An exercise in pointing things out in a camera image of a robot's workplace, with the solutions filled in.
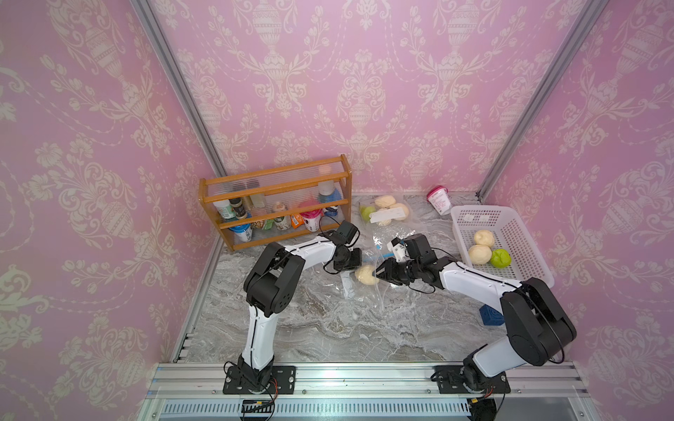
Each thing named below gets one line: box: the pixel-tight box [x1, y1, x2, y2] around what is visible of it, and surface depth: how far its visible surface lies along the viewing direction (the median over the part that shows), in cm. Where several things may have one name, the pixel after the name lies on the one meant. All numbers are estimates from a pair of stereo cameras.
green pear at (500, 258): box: [490, 248, 512, 269], surface depth 96 cm
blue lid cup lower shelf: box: [228, 223, 253, 243], surface depth 101 cm
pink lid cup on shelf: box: [299, 199, 324, 233], surface depth 105 cm
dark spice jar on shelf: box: [229, 197, 249, 221], surface depth 91 cm
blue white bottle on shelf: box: [317, 180, 343, 217], surface depth 104 cm
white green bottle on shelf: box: [212, 199, 239, 223], surface depth 91 cm
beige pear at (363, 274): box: [354, 264, 381, 286], surface depth 90 cm
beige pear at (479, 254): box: [468, 243, 493, 265], surface depth 95 cm
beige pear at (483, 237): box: [473, 229, 495, 248], surface depth 100 cm
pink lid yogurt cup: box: [426, 185, 452, 216], surface depth 115 cm
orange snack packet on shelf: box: [289, 213, 305, 229], surface depth 109 cm
